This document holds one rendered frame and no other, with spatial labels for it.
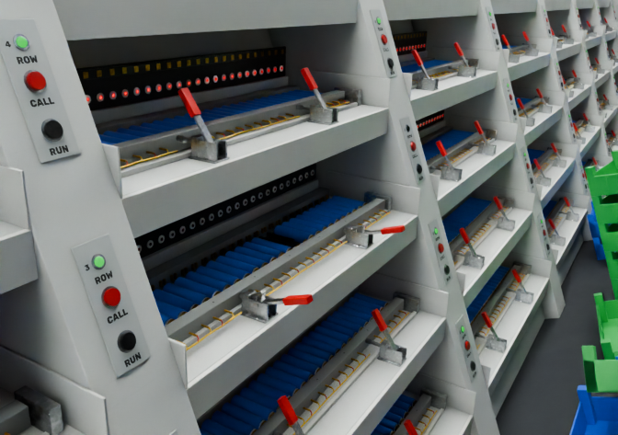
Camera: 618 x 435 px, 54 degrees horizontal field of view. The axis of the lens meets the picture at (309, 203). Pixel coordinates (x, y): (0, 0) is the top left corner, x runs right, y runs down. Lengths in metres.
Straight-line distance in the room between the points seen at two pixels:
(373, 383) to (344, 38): 0.58
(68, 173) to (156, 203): 0.10
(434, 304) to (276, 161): 0.49
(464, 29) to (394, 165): 0.74
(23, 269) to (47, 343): 0.08
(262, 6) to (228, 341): 0.44
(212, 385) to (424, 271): 0.57
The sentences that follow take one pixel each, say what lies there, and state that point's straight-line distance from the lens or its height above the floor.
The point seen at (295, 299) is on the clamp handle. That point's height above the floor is 0.55.
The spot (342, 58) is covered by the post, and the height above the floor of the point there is 0.82.
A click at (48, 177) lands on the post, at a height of 0.75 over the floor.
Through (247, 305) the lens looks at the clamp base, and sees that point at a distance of 0.75.
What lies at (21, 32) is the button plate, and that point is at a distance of 0.59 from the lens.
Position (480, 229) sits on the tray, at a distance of 1.57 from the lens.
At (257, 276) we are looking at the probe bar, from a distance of 0.79.
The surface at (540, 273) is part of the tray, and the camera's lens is 1.85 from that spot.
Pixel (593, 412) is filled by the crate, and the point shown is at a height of 0.03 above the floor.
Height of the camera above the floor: 0.74
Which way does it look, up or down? 8 degrees down
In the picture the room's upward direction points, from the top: 17 degrees counter-clockwise
